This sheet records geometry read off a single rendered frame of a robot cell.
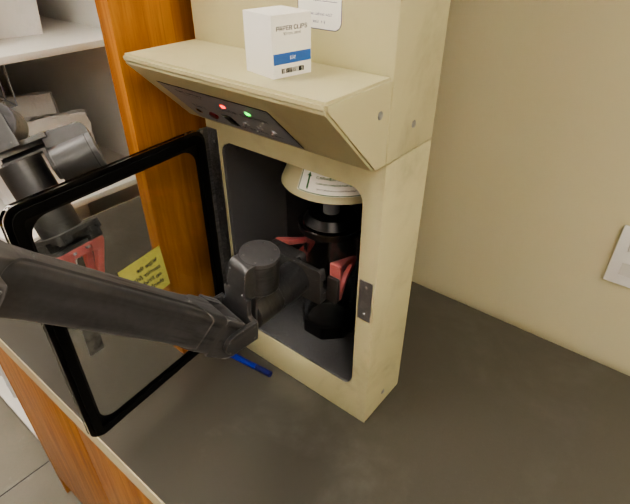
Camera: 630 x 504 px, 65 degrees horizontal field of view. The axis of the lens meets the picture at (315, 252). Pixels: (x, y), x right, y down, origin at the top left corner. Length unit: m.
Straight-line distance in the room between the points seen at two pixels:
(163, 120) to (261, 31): 0.31
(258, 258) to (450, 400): 0.46
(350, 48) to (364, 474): 0.61
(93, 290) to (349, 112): 0.30
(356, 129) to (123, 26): 0.37
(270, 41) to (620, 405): 0.84
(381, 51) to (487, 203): 0.56
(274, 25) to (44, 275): 0.31
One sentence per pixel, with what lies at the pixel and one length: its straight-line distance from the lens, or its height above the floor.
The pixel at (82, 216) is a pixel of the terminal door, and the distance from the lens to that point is 0.67.
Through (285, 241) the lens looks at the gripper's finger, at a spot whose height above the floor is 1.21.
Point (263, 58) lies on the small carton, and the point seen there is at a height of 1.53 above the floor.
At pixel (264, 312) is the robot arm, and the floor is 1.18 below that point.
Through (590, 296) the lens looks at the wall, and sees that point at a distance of 1.07.
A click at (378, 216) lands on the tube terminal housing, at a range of 0.61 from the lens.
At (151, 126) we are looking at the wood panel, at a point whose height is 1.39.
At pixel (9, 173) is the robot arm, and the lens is 0.75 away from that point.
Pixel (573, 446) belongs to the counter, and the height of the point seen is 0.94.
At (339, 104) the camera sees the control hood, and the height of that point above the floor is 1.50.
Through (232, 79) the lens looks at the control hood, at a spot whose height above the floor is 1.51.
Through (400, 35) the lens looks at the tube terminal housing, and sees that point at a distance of 0.54.
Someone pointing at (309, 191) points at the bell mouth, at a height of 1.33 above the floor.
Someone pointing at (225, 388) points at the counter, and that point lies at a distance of 0.94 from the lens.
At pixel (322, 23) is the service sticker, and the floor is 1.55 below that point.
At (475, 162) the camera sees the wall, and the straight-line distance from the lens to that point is 1.02.
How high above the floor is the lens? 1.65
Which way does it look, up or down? 34 degrees down
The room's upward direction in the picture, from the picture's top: straight up
